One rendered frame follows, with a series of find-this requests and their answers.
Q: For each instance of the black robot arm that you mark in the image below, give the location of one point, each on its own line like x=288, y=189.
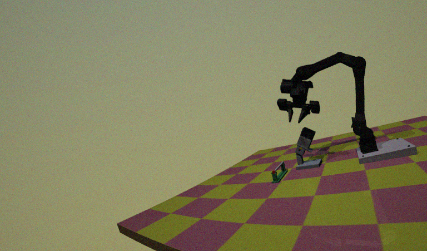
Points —
x=298, y=89

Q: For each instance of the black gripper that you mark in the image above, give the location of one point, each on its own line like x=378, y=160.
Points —
x=285, y=105

